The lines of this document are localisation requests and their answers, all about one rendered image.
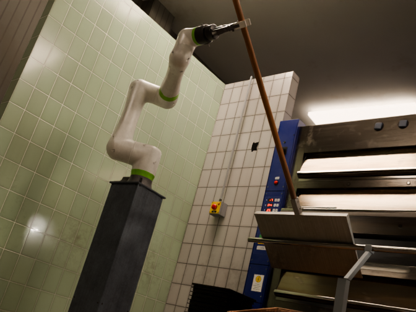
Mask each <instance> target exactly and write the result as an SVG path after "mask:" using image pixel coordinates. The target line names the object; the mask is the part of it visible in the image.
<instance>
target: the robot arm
mask: <svg viewBox="0 0 416 312"><path fill-rule="evenodd" d="M249 25H251V22H250V19H246V20H244V21H241V22H239V21H238V20H237V22H235V23H233V24H228V25H221V26H218V27H217V26H216V25H215V24H212V25H208V24H205V25H203V24H201V26H198V27H194V28H184V29H182V30H181V31H180V32H179V34H178V36H177V39H176V43H175V45H174V47H173V49H172V51H171V53H170V55H169V62H168V69H167V73H166V75H165V78H164V80H163V82H162V84H161V86H158V85H155V84H152V83H150V82H147V81H145V80H142V79H136V80H134V81H132V82H131V84H130V86H129V90H128V95H127V99H126V103H125V105H124V109H123V112H122V114H121V117H120V119H119V122H118V124H117V126H116V128H115V130H114V132H113V134H112V136H111V137H110V140H109V141H108V143H107V145H106V152H107V154H108V155H109V157H110V158H112V159H113V160H117V161H119V162H123V163H127V164H129V165H132V169H131V176H124V177H123V178H122V179H121V180H120V181H139V182H141V183H142V184H144V185H146V186H147V187H149V188H150V189H152V182H153V180H154V178H155V174H156V172H157V168H158V165H159V162H160V158H161V156H162V153H161V151H160V149H158V148H157V147H155V146H152V145H148V144H144V143H141V142H137V141H134V140H133V137H134V132H135V129H136V125H137V122H138V119H139V117H140V114H141V111H142V109H143V107H144V105H145V103H152V104H154V105H157V106H159V107H161V108H164V109H170V108H173V107H174V106H175V105H176V103H177V101H178V97H179V94H180V88H181V81H182V78H183V74H184V72H185V70H186V68H187V67H188V65H189V63H190V60H191V56H192V54H193V52H194V50H195V48H196V47H197V46H200V45H206V44H207V46H208V47H209V43H211V42H212V41H213V40H216V39H218V37H219V35H221V34H223V33H225V32H230V31H231V30H232V31H233V32H234V29H235V30H237V29H239V28H244V27H247V26H249Z"/></svg>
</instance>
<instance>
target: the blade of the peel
mask: <svg viewBox="0 0 416 312"><path fill-rule="evenodd" d="M254 215H255V218H256V221H257V224H258V227H259V231H260V233H261V236H262V238H275V239H285V240H304V241H322V242H332V243H351V244H355V241H354V237H353V232H352V227H351V224H350V219H349V214H340V213H314V212H302V213H301V214H294V212H263V211H256V212H255V213H254ZM264 246H265V249H266V252H267V255H268V258H269V261H270V264H271V267H272V268H277V269H288V270H293V271H304V272H314V273H320V274H330V275H341V276H346V275H347V273H348V272H349V270H351V268H352V267H353V266H354V265H355V263H356V262H357V261H358V255H357V250H351V249H335V248H318V247H309V246H294V245H277V244H269V243H264Z"/></svg>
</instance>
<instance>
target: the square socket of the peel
mask: <svg viewBox="0 0 416 312"><path fill-rule="evenodd" d="M290 202H291V204H292V208H293V212H294V214H301V213H302V209H301V205H300V201H299V199H298V197H297V198H296V199H290Z"/></svg>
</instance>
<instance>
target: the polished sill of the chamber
mask: <svg viewBox="0 0 416 312"><path fill-rule="evenodd" d="M361 269H369V270H376V271H387V272H399V273H406V274H416V267H414V266H400V265H393V264H380V263H372V262H365V263H364V265H363V266H362V267H361Z"/></svg>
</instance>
